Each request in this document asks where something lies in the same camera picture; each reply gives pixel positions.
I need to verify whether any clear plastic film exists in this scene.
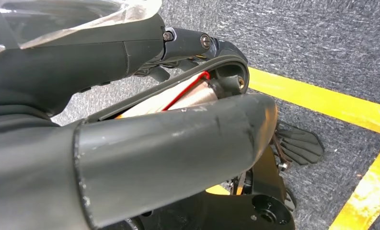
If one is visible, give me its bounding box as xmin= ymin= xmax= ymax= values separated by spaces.
xmin=0 ymin=0 xmax=162 ymax=59

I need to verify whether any yellow floor tape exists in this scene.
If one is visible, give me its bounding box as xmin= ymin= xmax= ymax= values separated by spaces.
xmin=206 ymin=67 xmax=380 ymax=230

